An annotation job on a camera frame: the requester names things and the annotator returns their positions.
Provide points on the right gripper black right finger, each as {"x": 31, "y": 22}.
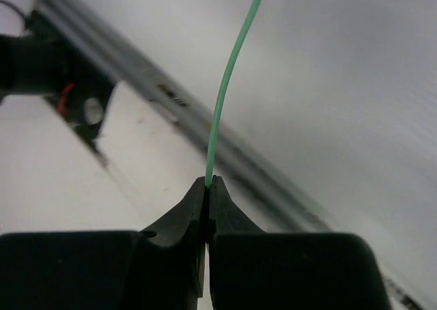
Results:
{"x": 252, "y": 269}

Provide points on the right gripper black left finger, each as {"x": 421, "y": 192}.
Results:
{"x": 159, "y": 267}

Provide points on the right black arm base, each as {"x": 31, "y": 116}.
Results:
{"x": 45, "y": 63}

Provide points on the aluminium rail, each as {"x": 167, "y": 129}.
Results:
{"x": 149, "y": 109}

